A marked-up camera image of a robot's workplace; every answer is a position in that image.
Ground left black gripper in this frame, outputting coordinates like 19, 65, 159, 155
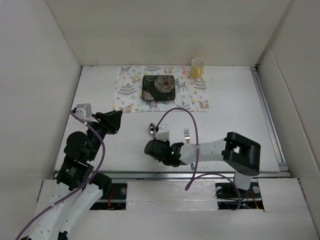
86, 109, 122, 160

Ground fork with teal handle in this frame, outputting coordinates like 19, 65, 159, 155
184, 128, 195, 171

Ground spoon with teal handle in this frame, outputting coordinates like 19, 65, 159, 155
148, 123, 159, 136

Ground black floral square plate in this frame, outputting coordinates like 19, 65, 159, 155
142, 75, 176, 102

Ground floral animal print cloth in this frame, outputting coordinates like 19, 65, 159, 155
113, 65, 209, 113

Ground yellow mug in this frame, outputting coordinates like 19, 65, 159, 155
190, 58, 205, 79

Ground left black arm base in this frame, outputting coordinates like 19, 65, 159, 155
86, 173, 128, 211

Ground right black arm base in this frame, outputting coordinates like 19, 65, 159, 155
215, 182, 264, 210

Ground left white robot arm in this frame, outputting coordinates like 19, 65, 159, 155
25, 105, 123, 240

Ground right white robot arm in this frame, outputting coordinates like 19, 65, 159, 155
144, 132, 261, 197

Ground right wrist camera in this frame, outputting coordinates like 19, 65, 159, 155
155, 124, 170, 142

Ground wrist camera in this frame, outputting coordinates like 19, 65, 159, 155
155, 124, 170, 142
71, 103, 98, 123

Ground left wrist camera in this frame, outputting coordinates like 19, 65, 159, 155
71, 103, 98, 123

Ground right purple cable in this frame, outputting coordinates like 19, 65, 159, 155
156, 107, 242, 211

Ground purple cable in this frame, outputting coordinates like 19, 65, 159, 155
14, 109, 106, 240
156, 107, 242, 211

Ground aluminium front rail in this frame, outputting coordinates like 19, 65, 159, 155
101, 171, 292, 179

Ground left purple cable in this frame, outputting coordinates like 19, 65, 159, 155
14, 109, 106, 240

